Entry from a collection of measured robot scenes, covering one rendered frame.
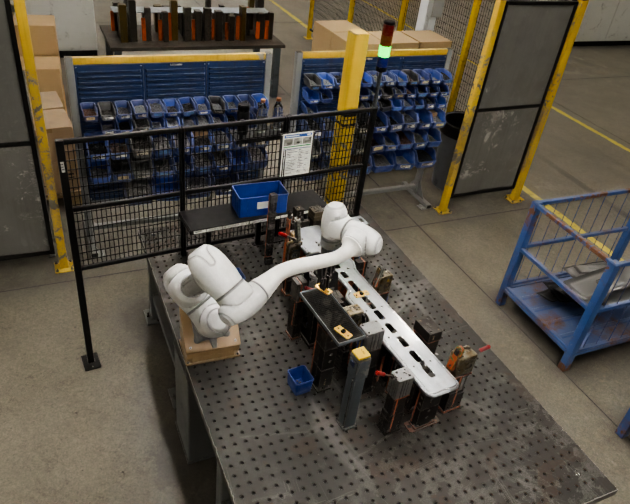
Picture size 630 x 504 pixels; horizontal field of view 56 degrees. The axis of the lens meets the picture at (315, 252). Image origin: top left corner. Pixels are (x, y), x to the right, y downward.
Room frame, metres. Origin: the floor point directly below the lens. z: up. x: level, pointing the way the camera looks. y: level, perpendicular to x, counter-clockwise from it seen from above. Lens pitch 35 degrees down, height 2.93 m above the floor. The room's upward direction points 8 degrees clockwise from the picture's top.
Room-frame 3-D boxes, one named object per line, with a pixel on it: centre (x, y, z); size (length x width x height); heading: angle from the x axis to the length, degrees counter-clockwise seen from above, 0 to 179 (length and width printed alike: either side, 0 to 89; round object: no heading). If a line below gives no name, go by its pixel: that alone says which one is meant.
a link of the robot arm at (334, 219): (2.15, -0.07, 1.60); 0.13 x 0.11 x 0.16; 56
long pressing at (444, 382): (2.42, -0.29, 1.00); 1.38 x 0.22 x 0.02; 33
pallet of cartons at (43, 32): (6.00, 3.33, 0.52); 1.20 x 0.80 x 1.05; 25
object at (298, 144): (3.35, 0.20, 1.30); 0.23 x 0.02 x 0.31; 123
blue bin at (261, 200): (3.10, 0.37, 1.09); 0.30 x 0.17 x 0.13; 117
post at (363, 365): (1.84, -0.25, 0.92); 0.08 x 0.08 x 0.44; 33
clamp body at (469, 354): (2.04, -0.74, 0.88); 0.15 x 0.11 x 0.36; 123
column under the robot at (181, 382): (2.20, 0.47, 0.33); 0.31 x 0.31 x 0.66; 28
